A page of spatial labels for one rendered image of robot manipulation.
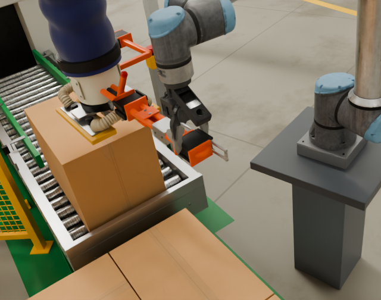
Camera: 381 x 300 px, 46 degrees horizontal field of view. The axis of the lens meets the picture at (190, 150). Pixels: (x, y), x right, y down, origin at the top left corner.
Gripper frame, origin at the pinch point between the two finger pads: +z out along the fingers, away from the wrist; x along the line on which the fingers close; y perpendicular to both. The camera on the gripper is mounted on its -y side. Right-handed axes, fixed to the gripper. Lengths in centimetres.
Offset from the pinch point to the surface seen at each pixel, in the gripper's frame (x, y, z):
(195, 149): 2.5, -4.9, -2.0
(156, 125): 2.8, 14.4, -1.4
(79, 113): 12, 58, 8
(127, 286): 25, 28, 68
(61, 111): 15, 72, 11
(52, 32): 11, 58, -23
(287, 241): -68, 36, 123
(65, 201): 24, 95, 69
